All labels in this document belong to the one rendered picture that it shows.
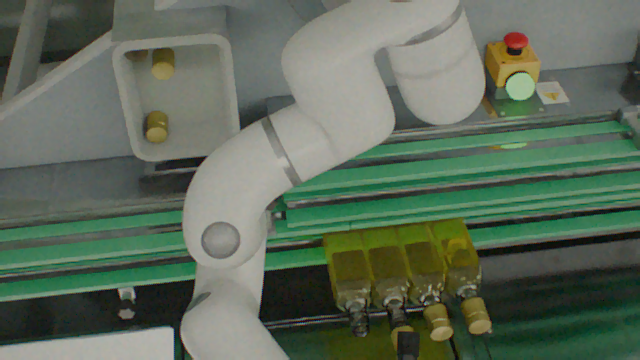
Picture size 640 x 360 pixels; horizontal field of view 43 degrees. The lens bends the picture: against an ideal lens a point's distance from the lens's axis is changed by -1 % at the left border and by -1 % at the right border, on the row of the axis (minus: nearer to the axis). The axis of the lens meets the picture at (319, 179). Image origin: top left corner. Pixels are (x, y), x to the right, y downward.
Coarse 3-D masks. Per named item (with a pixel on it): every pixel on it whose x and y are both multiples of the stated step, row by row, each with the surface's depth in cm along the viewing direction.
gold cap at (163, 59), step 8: (160, 48) 124; (168, 48) 124; (152, 56) 124; (160, 56) 122; (168, 56) 123; (152, 64) 123; (160, 64) 122; (168, 64) 122; (152, 72) 122; (160, 72) 123; (168, 72) 123
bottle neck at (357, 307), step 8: (352, 304) 121; (360, 304) 120; (352, 312) 120; (360, 312) 119; (352, 320) 119; (360, 320) 118; (368, 320) 119; (352, 328) 118; (360, 328) 120; (368, 328) 118
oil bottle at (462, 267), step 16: (432, 224) 131; (448, 224) 130; (464, 224) 130; (448, 240) 128; (464, 240) 128; (448, 256) 125; (464, 256) 125; (448, 272) 123; (464, 272) 123; (480, 272) 123; (448, 288) 125; (480, 288) 125
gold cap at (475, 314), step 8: (464, 304) 120; (472, 304) 120; (480, 304) 120; (464, 312) 120; (472, 312) 119; (480, 312) 119; (472, 320) 118; (480, 320) 117; (488, 320) 118; (472, 328) 118; (480, 328) 119; (488, 328) 119
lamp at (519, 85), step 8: (520, 72) 130; (512, 80) 130; (520, 80) 129; (528, 80) 129; (512, 88) 130; (520, 88) 129; (528, 88) 129; (512, 96) 131; (520, 96) 130; (528, 96) 131
